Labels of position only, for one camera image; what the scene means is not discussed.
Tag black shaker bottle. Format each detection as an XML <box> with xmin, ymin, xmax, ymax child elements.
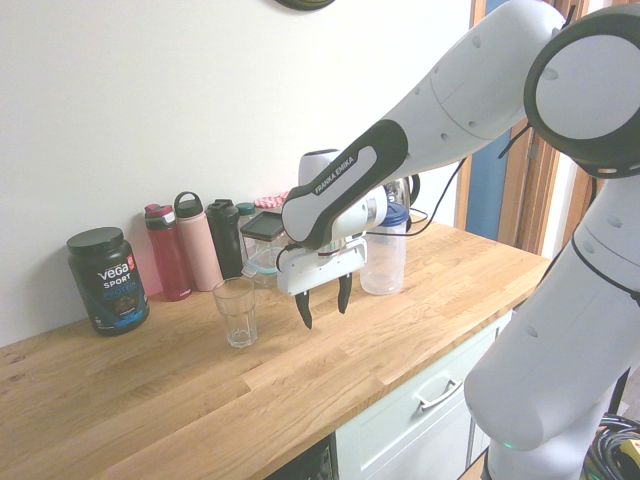
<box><xmin>205</xmin><ymin>198</ymin><xmax>246</xmax><ymax>281</ymax></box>

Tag pale green cabinet drawer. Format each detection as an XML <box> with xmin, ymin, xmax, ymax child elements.
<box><xmin>333</xmin><ymin>309</ymin><xmax>517</xmax><ymax>480</ymax></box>

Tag blue door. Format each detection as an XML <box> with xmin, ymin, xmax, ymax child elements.
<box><xmin>469</xmin><ymin>139</ymin><xmax>514</xmax><ymax>249</ymax></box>

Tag black protein powder tub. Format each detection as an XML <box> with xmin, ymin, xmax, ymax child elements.
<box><xmin>66</xmin><ymin>227</ymin><xmax>151</xmax><ymax>338</ymax></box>

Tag dark appliance under counter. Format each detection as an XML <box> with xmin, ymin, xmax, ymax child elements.
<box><xmin>269</xmin><ymin>432</ymin><xmax>341</xmax><ymax>480</ymax></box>

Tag clear drinking glass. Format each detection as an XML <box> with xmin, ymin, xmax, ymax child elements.
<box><xmin>211</xmin><ymin>277</ymin><xmax>259</xmax><ymax>350</ymax></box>

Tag black round wall object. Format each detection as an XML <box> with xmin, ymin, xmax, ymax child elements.
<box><xmin>273</xmin><ymin>0</ymin><xmax>338</xmax><ymax>12</ymax></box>

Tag clear container black square lid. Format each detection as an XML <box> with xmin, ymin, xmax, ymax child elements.
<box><xmin>239</xmin><ymin>210</ymin><xmax>289</xmax><ymax>267</ymax></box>

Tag clear pitcher blue lid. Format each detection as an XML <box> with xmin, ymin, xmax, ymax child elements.
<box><xmin>359</xmin><ymin>201</ymin><xmax>409</xmax><ymax>297</ymax></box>

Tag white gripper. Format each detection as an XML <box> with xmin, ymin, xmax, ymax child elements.
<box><xmin>276</xmin><ymin>234</ymin><xmax>369</xmax><ymax>331</ymax></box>

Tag coiled black cables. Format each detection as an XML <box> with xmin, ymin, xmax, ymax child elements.
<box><xmin>583</xmin><ymin>413</ymin><xmax>640</xmax><ymax>480</ymax></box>

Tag glass food container teal lid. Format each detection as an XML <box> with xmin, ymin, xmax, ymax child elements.
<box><xmin>241</xmin><ymin>247</ymin><xmax>282</xmax><ymax>289</ymax></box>

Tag pink water bottle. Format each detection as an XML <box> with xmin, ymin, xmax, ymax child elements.
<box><xmin>173</xmin><ymin>191</ymin><xmax>225</xmax><ymax>293</ymax></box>

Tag clear bottle green lid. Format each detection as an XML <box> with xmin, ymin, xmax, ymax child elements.
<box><xmin>235</xmin><ymin>201</ymin><xmax>258</xmax><ymax>236</ymax></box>

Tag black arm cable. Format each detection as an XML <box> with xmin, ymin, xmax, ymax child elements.
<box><xmin>404</xmin><ymin>154</ymin><xmax>472</xmax><ymax>238</ymax></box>

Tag silver drawer handle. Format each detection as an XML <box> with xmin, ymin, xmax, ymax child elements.
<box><xmin>413</xmin><ymin>375</ymin><xmax>464</xmax><ymax>413</ymax></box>

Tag stainless steel electric kettle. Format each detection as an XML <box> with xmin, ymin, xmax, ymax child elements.
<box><xmin>383</xmin><ymin>173</ymin><xmax>423</xmax><ymax>222</ymax></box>

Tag yellow box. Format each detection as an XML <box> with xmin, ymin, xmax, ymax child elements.
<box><xmin>615</xmin><ymin>437</ymin><xmax>640</xmax><ymax>480</ymax></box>

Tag red water bottle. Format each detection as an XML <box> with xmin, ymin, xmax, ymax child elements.
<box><xmin>144</xmin><ymin>203</ymin><xmax>194</xmax><ymax>303</ymax></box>

